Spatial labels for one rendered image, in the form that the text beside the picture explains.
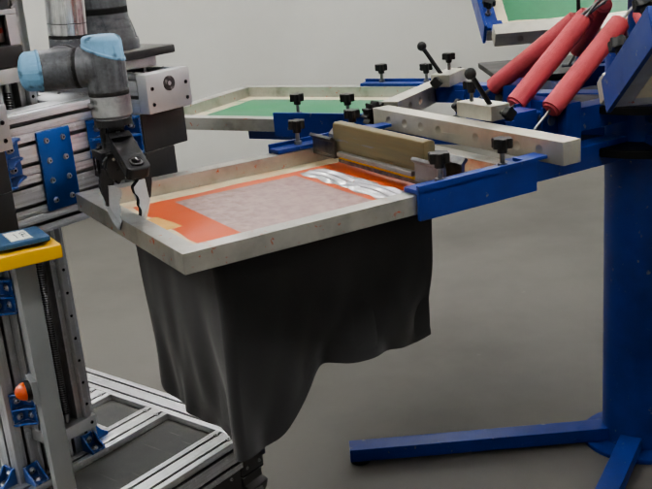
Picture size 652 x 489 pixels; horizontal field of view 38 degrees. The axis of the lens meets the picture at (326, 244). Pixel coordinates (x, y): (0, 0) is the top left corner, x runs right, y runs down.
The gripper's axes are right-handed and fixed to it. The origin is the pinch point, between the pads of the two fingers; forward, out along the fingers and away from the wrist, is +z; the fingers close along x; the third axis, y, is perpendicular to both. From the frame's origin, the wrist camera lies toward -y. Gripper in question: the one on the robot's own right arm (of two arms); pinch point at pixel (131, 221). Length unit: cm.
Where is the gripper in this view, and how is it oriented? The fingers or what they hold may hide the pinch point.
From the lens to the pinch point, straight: 189.0
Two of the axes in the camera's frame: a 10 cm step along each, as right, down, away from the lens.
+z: 0.8, 9.5, 3.1
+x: -8.5, 2.2, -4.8
